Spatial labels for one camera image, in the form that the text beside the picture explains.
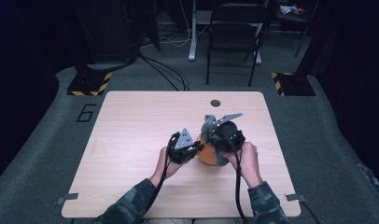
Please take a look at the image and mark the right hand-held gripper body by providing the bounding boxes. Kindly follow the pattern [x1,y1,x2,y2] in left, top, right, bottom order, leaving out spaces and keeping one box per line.
[209,112,246,153]

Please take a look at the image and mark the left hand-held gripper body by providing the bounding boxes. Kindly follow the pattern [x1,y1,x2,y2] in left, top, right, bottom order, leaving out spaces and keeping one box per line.
[166,128,202,165]

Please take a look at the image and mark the orange plush toy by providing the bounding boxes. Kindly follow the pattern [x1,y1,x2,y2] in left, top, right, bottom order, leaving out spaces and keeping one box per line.
[195,133,219,166]

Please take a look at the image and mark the grey fluffy towel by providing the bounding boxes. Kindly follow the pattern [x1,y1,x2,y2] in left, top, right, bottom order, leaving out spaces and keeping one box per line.
[200,114,231,167]

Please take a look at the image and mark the person's left hand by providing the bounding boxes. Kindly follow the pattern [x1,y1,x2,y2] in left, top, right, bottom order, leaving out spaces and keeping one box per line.
[149,147,187,188]

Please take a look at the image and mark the person's right hand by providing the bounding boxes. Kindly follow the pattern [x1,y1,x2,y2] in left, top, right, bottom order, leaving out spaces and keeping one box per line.
[226,141,264,189]

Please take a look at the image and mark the black stand with striped base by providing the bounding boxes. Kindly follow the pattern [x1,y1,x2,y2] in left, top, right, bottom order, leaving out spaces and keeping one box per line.
[66,0,113,97]
[271,0,319,97]

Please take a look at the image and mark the grey tape piece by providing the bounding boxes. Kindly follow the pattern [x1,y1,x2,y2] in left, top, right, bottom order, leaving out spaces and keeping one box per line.
[285,193,306,203]
[56,192,79,204]

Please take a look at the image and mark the black folding chair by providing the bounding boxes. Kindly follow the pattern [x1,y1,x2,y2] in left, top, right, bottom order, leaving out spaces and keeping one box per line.
[205,2,270,88]

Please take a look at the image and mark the black side table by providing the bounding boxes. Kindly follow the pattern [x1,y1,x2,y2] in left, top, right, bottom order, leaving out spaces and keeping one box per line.
[275,0,319,59]

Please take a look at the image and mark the small colourful clutter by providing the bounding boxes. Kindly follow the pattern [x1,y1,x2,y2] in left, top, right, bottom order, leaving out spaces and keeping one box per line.
[279,4,305,16]

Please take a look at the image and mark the dark cabinet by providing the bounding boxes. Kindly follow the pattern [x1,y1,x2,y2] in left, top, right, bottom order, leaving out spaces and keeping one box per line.
[74,0,139,63]

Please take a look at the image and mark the left hand-held gripper cable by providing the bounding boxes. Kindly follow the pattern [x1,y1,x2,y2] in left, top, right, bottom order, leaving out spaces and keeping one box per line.
[143,148,174,221]

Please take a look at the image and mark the hand-held gripper cable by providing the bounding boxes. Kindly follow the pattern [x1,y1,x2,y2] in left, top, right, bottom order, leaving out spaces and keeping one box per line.
[143,148,174,221]
[215,129,249,224]

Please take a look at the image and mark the right hand-held gripper cable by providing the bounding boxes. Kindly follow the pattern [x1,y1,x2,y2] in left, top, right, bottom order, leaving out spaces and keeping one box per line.
[215,129,249,224]

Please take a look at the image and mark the black floor cables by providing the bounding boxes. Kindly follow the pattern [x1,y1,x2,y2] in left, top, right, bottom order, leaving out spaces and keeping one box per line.
[137,52,190,91]

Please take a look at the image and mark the white floor cables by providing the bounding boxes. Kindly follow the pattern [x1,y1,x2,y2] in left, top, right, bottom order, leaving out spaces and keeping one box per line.
[140,0,209,49]

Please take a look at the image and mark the thin black cable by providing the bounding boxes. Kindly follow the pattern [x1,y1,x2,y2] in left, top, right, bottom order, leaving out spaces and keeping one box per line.
[299,200,321,224]

